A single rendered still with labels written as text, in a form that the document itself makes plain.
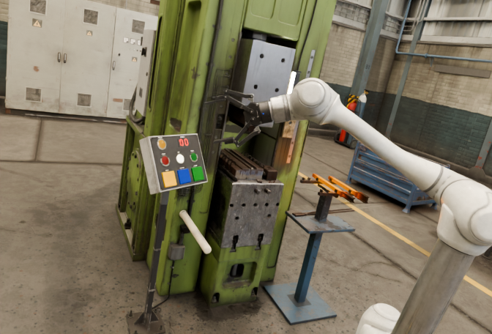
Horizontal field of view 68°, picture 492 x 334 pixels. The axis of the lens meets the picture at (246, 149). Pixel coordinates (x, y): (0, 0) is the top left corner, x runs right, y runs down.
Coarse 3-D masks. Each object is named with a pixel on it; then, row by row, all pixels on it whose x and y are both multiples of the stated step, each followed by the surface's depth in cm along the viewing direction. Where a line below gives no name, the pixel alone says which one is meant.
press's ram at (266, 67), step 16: (240, 48) 219; (256, 48) 209; (272, 48) 213; (288, 48) 218; (240, 64) 218; (256, 64) 212; (272, 64) 216; (288, 64) 221; (240, 80) 217; (256, 80) 215; (272, 80) 219; (288, 80) 225; (256, 96) 218; (272, 96) 223
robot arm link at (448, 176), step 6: (444, 168) 115; (444, 174) 113; (450, 174) 114; (456, 174) 113; (444, 180) 113; (450, 180) 111; (456, 180) 110; (438, 186) 113; (444, 186) 111; (426, 192) 117; (432, 192) 115; (438, 192) 113; (438, 198) 113; (438, 204) 115
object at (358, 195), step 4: (332, 180) 262; (336, 180) 258; (340, 184) 254; (344, 184) 253; (344, 188) 250; (348, 188) 246; (352, 188) 247; (352, 192) 242; (356, 192) 238; (360, 192) 238; (356, 196) 238; (360, 196) 237; (364, 196) 234; (368, 196) 232; (360, 200) 235; (364, 200) 233
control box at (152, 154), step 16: (144, 144) 181; (176, 144) 191; (192, 144) 200; (144, 160) 182; (160, 160) 180; (176, 160) 188; (192, 160) 197; (160, 176) 179; (176, 176) 186; (192, 176) 195; (160, 192) 178
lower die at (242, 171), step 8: (224, 152) 258; (224, 160) 242; (240, 160) 243; (248, 160) 249; (232, 168) 231; (240, 168) 231; (248, 168) 231; (256, 168) 234; (240, 176) 230; (248, 176) 233; (256, 176) 235
